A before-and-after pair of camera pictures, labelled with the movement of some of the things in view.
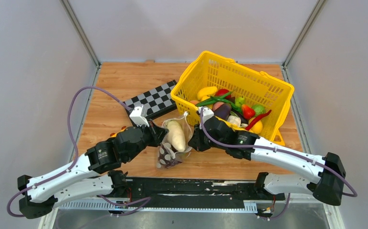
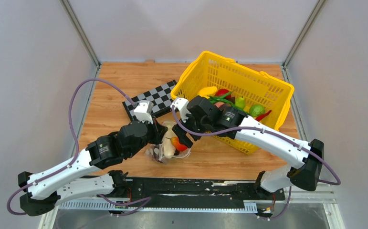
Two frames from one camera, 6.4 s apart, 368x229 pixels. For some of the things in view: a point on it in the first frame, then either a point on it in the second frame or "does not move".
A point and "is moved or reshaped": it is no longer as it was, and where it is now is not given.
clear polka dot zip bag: x=175 y=143 is moved or reshaped
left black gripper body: x=151 y=138 does not move
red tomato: x=222 y=91 does not move
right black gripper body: x=203 y=143 to x=192 y=125
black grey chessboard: x=156 y=101 does not move
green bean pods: x=218 y=98 does not move
